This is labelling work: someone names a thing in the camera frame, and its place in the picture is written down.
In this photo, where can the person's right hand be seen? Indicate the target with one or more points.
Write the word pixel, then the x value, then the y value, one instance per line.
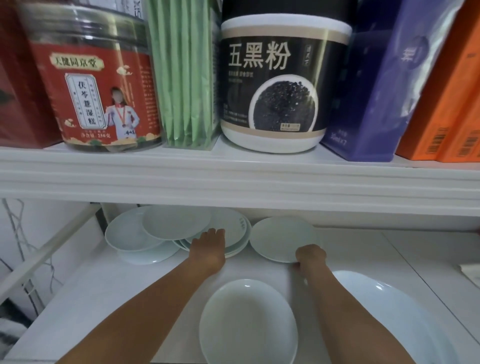
pixel 311 258

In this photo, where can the person's left hand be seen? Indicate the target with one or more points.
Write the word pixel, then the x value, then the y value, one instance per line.
pixel 210 249

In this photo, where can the pile of pale green plates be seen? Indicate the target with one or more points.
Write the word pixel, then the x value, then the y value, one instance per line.
pixel 176 223

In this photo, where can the person's left forearm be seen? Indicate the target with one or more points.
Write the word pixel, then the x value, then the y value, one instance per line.
pixel 142 322

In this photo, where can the person's right forearm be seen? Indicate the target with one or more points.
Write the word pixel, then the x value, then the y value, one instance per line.
pixel 348 322

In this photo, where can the clear plastic sachet box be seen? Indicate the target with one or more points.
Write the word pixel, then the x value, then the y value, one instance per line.
pixel 215 112

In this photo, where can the white paper notepad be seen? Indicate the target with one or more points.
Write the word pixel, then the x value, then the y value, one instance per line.
pixel 470 270

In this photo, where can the tall purple box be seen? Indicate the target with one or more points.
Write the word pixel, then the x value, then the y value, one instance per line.
pixel 375 93

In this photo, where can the row of green sachets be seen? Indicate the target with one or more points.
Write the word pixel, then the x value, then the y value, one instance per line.
pixel 180 75

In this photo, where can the black tub bean picture label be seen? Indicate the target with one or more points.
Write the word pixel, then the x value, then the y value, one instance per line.
pixel 285 75

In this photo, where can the orange carton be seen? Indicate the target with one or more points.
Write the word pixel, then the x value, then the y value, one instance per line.
pixel 446 112
pixel 465 146

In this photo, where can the clear jar red label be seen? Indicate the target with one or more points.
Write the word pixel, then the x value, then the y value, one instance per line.
pixel 93 93

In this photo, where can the dark red tea box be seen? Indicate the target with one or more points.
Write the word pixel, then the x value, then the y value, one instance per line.
pixel 22 93

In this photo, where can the white metal rail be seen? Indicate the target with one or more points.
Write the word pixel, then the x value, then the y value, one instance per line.
pixel 48 251

